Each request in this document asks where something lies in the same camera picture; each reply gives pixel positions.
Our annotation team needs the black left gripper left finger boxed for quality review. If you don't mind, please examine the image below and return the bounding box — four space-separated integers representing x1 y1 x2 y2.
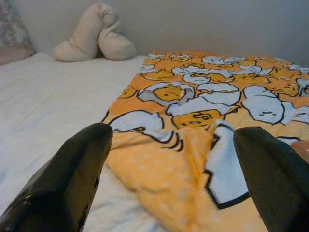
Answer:
0 122 113 232

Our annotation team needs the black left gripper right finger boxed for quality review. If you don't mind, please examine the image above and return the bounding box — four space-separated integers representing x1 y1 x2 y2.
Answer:
233 126 309 232

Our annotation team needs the yellow egg cartoon blanket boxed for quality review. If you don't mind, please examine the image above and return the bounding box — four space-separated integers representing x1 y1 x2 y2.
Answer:
101 50 309 232

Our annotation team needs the pink cartoon print pillow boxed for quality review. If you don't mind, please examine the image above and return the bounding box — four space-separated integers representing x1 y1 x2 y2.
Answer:
0 45 37 66

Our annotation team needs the white quilted mattress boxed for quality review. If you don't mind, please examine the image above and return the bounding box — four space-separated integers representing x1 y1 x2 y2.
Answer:
0 52 169 232

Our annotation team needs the cream plush toy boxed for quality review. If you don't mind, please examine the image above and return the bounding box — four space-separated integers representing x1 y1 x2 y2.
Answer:
52 2 136 62

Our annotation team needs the white patterned headboard cloth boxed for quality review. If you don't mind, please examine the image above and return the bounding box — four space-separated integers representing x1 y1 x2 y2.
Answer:
0 0 34 51

